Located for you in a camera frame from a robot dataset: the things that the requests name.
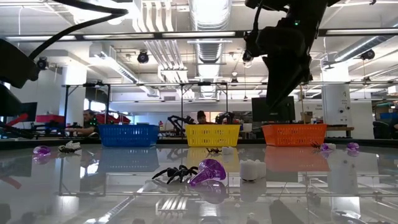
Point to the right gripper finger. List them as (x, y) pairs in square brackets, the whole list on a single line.
[(290, 90), (273, 93)]

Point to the black plastic spider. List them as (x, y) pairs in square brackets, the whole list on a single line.
[(63, 149), (315, 144), (214, 150), (175, 173)]

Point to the white plastic skeleton hand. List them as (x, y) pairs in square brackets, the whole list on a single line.
[(74, 144), (227, 150), (252, 169), (332, 145)]

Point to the black background robot arm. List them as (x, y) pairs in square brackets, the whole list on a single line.
[(178, 121), (225, 118)]

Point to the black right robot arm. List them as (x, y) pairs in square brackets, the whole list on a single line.
[(311, 9)]

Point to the black monitor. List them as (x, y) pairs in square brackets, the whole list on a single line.
[(28, 110), (280, 114)]

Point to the brown cardboard box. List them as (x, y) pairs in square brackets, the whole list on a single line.
[(306, 116)]

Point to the red board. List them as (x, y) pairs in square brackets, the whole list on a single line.
[(49, 118)]

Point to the black ceiling spotlight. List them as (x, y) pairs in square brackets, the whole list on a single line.
[(246, 56), (42, 63), (367, 53), (143, 57)]

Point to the orange plastic basket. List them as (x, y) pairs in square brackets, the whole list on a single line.
[(293, 137)]

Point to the white round column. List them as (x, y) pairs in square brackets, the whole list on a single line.
[(335, 105)]

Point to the wooden side table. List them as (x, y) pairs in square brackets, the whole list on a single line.
[(339, 127)]

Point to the yellow plastic basket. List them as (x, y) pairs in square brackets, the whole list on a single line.
[(211, 137)]

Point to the person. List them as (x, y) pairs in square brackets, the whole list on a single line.
[(90, 123), (201, 117)]

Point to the white ceiling pipe bundle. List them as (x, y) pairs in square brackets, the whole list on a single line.
[(164, 46)]

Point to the blue plastic basket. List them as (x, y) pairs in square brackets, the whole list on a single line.
[(129, 137)]

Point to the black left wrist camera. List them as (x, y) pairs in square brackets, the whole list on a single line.
[(15, 62)]

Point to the silver ceiling air duct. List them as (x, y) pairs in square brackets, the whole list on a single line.
[(210, 49)]

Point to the black metal table frame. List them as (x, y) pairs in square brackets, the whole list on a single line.
[(171, 141)]

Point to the black metal workstation frame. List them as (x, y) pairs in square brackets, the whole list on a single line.
[(140, 84)]

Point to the black overhead frame bar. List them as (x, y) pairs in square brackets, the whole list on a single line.
[(155, 34)]

